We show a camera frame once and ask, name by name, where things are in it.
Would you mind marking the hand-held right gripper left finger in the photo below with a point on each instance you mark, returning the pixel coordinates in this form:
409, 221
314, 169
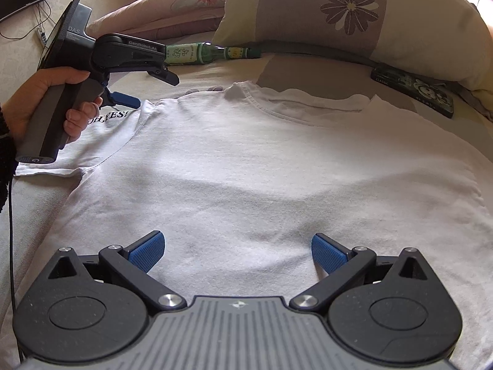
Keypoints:
148, 250

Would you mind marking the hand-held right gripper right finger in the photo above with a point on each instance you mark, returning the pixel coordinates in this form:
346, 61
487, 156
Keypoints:
327, 252

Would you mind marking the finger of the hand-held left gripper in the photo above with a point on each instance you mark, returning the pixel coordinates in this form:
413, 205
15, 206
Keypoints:
165, 76
125, 100

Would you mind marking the white t-shirt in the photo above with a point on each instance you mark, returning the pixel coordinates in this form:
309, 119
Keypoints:
250, 162

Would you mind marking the person's left forearm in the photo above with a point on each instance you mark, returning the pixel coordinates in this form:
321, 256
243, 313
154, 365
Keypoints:
4, 162

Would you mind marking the person's left hand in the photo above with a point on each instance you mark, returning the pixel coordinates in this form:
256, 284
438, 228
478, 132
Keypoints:
23, 104

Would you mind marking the green glass bottle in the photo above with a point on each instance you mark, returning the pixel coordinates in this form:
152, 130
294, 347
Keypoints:
192, 52

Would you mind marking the folded pink floral quilt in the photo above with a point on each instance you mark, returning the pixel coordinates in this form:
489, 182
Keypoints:
165, 4

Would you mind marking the black panda print phone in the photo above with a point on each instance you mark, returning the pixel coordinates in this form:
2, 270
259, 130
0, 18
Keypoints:
416, 88

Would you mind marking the floral patchwork pillow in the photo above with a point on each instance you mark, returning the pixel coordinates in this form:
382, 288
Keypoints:
346, 19

